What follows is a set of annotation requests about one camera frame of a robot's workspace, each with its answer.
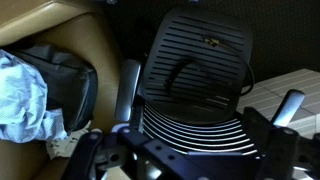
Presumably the black chair armrest pad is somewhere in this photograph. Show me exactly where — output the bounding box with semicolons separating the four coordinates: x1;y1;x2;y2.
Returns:
271;88;306;128
114;59;142;123

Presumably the light blue crumpled cloth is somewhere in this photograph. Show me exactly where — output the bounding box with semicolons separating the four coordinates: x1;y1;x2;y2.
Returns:
0;49;70;144

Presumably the white crumpled cloth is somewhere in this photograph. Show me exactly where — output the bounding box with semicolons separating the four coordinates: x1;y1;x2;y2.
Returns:
45;120;101;160

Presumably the tan leather armchair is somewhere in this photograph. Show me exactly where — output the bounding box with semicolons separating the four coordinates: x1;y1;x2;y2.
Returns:
0;0;134;180

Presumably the black slatted office chair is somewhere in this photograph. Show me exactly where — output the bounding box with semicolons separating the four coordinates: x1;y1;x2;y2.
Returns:
134;6;263;159

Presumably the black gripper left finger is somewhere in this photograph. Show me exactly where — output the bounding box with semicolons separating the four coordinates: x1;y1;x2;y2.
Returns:
63;96;201;180

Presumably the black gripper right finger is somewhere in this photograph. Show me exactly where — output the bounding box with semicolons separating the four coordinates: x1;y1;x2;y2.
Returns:
243;107;320;180

